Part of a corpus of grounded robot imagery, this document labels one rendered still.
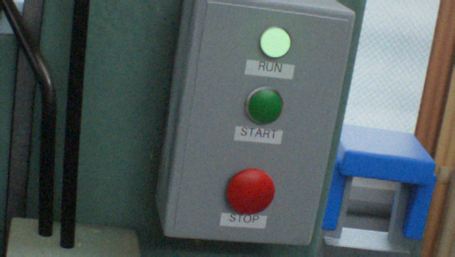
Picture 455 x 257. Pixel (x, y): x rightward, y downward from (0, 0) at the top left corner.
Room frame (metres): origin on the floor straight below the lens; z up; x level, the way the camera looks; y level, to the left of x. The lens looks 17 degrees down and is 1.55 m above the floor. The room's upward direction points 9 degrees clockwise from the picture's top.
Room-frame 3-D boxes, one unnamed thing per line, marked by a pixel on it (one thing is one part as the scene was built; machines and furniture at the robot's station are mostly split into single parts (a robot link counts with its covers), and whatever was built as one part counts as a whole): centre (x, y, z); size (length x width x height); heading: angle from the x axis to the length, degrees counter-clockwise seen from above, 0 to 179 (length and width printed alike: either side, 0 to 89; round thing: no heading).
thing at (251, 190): (0.49, -0.02, 1.36); 0.03 x 0.01 x 0.03; 103
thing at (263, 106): (0.49, -0.02, 1.42); 0.02 x 0.01 x 0.02; 103
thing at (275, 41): (0.49, -0.02, 1.46); 0.02 x 0.01 x 0.02; 103
